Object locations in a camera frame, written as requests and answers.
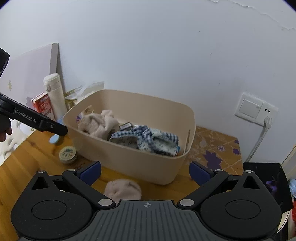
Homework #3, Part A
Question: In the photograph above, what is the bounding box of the white thermos bottle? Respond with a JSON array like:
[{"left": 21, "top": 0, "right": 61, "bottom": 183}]
[{"left": 43, "top": 73, "right": 67, "bottom": 121}]

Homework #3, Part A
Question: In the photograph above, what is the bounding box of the purple floral table mat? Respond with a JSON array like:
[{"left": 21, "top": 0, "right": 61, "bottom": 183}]
[{"left": 182, "top": 126, "right": 243, "bottom": 175}]

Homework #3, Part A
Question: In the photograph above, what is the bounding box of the beige plastic storage bin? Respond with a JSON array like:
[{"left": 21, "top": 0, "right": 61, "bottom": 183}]
[{"left": 63, "top": 89, "right": 196, "bottom": 185}]

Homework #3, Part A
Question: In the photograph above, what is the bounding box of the tissue pack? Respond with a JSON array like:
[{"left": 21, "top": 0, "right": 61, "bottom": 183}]
[{"left": 64, "top": 81, "right": 104, "bottom": 101}]

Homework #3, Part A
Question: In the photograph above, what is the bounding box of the small black box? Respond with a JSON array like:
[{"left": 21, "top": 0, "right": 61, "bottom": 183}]
[{"left": 119, "top": 122, "right": 133, "bottom": 131}]

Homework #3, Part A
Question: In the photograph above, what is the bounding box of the white power cable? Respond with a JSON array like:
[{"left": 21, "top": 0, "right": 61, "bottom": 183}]
[{"left": 245, "top": 116, "right": 273, "bottom": 163}]

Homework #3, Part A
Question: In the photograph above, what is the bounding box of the wall socket with switch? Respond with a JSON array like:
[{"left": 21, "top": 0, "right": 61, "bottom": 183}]
[{"left": 235, "top": 92, "right": 278, "bottom": 126}]

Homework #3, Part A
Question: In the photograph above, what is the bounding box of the pink beige cloth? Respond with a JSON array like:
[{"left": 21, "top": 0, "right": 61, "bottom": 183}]
[
  {"left": 104, "top": 179, "right": 142, "bottom": 204},
  {"left": 78, "top": 110, "right": 119, "bottom": 140}
]

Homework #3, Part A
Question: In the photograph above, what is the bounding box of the blue hair brush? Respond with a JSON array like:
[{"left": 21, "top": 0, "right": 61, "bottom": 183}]
[{"left": 49, "top": 118, "right": 63, "bottom": 145}]

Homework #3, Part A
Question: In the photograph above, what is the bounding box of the round decorated tin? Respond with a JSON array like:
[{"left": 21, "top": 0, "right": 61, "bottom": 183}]
[{"left": 59, "top": 146, "right": 77, "bottom": 165}]

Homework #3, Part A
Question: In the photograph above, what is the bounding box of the lilac headboard panel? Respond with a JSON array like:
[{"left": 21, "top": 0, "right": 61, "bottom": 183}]
[{"left": 1, "top": 43, "right": 62, "bottom": 109}]

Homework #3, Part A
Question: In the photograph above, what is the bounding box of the red carton box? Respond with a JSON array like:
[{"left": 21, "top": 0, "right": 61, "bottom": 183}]
[{"left": 31, "top": 92, "right": 55, "bottom": 120}]

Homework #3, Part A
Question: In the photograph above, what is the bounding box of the white sheep plush toy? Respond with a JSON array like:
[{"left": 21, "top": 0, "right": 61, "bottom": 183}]
[{"left": 1, "top": 120, "right": 35, "bottom": 165}]

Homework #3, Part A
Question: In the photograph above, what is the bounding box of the blue checkered cloth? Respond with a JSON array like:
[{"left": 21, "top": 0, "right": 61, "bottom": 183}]
[{"left": 109, "top": 126, "right": 181, "bottom": 157}]

